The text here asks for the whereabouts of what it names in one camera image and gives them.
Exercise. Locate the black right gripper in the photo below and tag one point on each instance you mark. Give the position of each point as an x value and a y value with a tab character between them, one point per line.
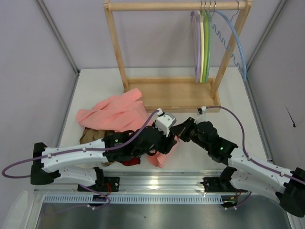
187	130

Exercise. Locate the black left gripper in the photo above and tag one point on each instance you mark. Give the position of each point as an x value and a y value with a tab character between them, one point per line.
169	142

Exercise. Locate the pink skirt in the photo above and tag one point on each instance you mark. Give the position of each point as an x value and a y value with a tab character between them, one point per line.
118	113

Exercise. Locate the purple clothes hanger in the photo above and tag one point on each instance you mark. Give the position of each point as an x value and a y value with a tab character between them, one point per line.
196	49

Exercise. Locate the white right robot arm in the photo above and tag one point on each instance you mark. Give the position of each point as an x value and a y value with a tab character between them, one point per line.
243	171

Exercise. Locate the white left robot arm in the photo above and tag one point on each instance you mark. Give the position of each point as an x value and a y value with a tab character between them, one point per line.
60	164

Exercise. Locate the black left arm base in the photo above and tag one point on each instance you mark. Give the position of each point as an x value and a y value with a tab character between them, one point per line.
110	183

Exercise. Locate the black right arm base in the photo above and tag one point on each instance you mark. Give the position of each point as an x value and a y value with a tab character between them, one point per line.
214	184

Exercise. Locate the lime green clothes hanger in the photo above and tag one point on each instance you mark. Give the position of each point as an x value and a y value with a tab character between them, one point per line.
205	20

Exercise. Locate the grey-green clothes hanger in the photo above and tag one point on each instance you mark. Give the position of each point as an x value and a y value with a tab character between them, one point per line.
209	33

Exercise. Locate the cream clothes hanger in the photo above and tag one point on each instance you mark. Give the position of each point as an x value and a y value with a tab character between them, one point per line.
200	13

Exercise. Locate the light blue clothes hanger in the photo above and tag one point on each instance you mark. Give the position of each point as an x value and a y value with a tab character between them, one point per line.
233	41

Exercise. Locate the red plaid garment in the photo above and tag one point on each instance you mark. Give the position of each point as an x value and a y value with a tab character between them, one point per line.
132	162

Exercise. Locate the wooden clothes rack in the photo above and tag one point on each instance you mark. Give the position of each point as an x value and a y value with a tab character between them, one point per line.
174	94

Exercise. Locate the tan brown garment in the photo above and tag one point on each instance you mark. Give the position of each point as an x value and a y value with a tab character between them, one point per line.
90	135

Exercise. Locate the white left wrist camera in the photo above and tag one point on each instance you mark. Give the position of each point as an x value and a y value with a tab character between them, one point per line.
164	121

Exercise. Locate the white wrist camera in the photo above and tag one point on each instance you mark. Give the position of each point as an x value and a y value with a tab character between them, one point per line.
201	112
164	121

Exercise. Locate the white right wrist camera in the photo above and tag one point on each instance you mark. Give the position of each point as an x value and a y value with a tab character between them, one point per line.
201	112

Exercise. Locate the aluminium mounting rail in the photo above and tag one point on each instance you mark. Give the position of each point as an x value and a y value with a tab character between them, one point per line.
129	180

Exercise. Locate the black hanging cable tie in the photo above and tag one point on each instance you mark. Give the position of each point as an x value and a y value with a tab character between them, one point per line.
293	123

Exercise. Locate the white slotted cable duct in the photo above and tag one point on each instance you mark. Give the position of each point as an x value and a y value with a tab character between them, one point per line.
133	199

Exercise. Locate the left aluminium frame post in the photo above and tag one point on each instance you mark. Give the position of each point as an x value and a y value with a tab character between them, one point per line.
57	34

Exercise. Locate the aluminium frame post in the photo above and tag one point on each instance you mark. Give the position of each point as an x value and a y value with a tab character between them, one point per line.
57	34
267	31

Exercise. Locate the right aluminium frame post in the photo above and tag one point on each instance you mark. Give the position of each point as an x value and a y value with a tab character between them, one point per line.
267	31

